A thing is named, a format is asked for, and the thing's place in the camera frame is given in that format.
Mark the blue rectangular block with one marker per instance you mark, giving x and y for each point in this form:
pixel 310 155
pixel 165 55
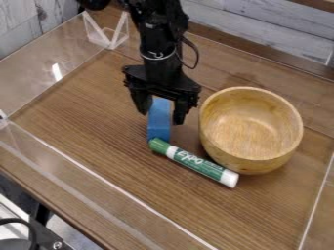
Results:
pixel 158 120

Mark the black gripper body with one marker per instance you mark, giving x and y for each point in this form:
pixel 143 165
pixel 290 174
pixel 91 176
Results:
pixel 173 88

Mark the brown wooden bowl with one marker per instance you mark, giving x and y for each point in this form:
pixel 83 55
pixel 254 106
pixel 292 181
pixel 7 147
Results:
pixel 250 129

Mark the clear acrylic corner bracket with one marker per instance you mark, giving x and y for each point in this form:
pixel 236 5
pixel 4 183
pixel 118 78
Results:
pixel 107 37

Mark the clear acrylic front wall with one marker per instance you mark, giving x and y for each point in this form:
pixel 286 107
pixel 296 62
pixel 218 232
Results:
pixel 109 214

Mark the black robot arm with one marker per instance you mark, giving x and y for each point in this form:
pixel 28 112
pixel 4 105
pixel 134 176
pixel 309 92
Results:
pixel 166 52

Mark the black stand with cable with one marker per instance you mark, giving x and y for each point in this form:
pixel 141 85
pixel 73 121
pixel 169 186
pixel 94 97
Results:
pixel 30 227

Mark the green Expo marker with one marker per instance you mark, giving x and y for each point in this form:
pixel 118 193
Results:
pixel 209 169

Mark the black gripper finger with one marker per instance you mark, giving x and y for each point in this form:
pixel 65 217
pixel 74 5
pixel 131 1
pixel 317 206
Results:
pixel 142 99
pixel 182 109

